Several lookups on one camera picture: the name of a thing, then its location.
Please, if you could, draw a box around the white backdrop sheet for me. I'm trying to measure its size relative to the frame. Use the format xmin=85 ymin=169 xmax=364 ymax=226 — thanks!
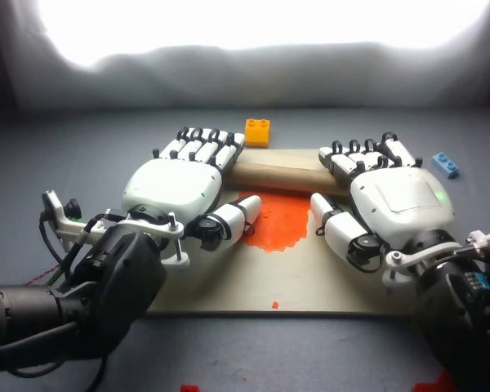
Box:
xmin=0 ymin=0 xmax=490 ymax=114

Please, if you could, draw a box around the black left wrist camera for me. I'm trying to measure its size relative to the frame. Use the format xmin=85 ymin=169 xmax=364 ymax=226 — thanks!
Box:
xmin=39 ymin=189 xmax=83 ymax=229

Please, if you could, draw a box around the orange toy block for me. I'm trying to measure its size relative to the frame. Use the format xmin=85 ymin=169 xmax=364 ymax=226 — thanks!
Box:
xmin=244 ymin=118 xmax=273 ymax=149

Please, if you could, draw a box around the red flat toy piece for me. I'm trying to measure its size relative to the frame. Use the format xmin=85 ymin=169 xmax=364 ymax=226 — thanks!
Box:
xmin=410 ymin=369 xmax=454 ymax=392

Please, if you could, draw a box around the light wooden board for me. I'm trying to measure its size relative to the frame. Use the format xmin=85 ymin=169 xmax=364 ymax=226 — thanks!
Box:
xmin=145 ymin=147 xmax=424 ymax=316

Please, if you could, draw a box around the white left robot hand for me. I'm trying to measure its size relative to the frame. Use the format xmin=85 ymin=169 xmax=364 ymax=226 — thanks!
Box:
xmin=121 ymin=126 xmax=263 ymax=252

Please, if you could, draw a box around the wooden rolling pin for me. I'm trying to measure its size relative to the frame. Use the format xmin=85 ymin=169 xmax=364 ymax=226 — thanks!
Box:
xmin=227 ymin=160 xmax=354 ymax=201

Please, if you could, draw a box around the blue toy brick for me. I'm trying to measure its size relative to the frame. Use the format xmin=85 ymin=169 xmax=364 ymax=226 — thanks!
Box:
xmin=431 ymin=152 xmax=461 ymax=180

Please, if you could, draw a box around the grey table cloth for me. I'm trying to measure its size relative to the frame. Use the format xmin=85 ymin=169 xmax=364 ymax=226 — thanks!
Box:
xmin=0 ymin=106 xmax=490 ymax=392

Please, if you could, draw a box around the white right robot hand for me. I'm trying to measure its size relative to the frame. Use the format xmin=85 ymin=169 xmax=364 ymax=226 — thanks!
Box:
xmin=309 ymin=131 xmax=457 ymax=274

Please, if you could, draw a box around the flat orange dough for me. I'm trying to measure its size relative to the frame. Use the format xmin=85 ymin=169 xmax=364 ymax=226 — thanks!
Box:
xmin=238 ymin=190 xmax=311 ymax=253

